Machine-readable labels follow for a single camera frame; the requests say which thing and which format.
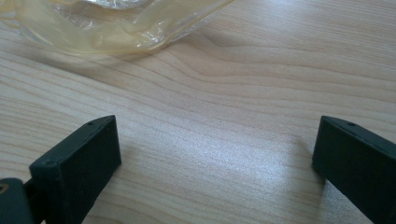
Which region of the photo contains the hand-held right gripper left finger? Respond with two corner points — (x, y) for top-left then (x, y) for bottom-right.
(29, 114), (122, 224)

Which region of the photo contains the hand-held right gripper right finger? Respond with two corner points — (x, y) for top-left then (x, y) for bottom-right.
(311, 115), (396, 224)

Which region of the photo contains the translucent plastic trash bag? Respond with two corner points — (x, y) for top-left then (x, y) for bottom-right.
(0, 0), (235, 58)

